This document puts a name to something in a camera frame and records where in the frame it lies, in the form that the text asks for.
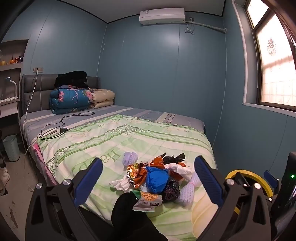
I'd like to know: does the black cable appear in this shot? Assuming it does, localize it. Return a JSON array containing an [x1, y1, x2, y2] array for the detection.
[[39, 110, 95, 141]]

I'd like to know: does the orange patterned wrapper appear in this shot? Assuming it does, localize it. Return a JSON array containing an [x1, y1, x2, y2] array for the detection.
[[150, 156, 166, 168]]

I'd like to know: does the colourful noodle wrapper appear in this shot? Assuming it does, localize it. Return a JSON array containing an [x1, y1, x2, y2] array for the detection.
[[125, 163, 148, 187]]

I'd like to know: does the white air conditioner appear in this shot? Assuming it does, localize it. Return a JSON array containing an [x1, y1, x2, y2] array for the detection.
[[139, 8, 186, 25]]

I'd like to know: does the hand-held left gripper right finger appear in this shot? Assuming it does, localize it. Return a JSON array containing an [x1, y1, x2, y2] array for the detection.
[[194, 155, 279, 241]]

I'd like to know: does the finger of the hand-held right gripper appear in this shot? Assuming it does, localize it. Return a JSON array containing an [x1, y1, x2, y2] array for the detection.
[[265, 170, 279, 189]]

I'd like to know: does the black purple patterned plastic bag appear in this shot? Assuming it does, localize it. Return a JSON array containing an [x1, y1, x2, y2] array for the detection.
[[161, 179, 181, 202]]

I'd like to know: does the white foam net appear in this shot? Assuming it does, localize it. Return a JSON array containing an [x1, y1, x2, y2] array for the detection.
[[177, 173, 201, 207]]

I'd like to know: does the grey padded headboard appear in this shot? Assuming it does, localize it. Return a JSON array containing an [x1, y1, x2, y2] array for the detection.
[[21, 74, 101, 115]]

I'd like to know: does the round window decal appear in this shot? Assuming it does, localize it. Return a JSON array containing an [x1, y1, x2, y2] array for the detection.
[[266, 38, 277, 56]]

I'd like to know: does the white wrapped air conditioner pipe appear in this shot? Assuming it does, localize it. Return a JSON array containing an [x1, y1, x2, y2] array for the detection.
[[186, 20, 227, 34]]

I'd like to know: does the small black plastic bag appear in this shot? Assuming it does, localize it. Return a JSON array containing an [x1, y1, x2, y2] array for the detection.
[[162, 152, 186, 165]]

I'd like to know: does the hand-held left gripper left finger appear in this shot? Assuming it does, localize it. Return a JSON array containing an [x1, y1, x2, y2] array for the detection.
[[25, 158, 104, 241]]

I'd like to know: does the folded blue floral quilt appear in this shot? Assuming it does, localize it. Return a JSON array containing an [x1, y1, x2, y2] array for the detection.
[[48, 88, 94, 114]]

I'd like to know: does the brown framed window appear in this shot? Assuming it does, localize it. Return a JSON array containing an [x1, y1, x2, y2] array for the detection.
[[232, 0, 296, 115]]

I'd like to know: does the orange green snack packet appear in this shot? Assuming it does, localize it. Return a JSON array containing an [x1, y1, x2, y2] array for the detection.
[[132, 190, 163, 212]]

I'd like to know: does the white desk lamp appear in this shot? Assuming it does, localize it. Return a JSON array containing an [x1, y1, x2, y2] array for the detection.
[[5, 77, 19, 98]]

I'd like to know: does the white desk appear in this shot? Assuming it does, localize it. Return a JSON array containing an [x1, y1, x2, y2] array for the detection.
[[0, 96, 21, 118]]

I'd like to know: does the blue plastic bag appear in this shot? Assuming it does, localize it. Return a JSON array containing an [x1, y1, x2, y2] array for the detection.
[[145, 167, 170, 193]]

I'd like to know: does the white tissue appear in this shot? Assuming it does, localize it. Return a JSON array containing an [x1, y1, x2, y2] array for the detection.
[[168, 163, 193, 183], [110, 177, 132, 192]]

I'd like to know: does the white air conditioner power cord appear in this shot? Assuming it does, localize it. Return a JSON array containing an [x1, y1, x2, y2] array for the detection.
[[185, 17, 195, 35]]

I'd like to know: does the folded beige quilt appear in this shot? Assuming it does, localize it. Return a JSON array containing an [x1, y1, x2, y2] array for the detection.
[[89, 89, 115, 109]]

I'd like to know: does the white wall shelf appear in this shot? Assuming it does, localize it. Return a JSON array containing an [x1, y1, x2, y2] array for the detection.
[[0, 39, 29, 72]]

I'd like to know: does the yellow rimmed black trash bin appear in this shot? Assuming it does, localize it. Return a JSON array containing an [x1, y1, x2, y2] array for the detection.
[[225, 169, 274, 216]]

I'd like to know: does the green patterned quilt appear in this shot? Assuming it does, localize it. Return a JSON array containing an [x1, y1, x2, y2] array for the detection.
[[37, 114, 218, 241]]

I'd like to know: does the black clothing pile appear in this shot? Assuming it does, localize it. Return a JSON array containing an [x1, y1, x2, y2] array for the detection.
[[54, 71, 89, 90]]

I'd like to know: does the light green waste basket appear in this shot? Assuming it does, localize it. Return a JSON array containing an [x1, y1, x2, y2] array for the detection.
[[2, 134, 21, 162]]

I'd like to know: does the white charging cable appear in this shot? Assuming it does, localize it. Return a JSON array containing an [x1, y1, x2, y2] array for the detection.
[[24, 70, 40, 192]]

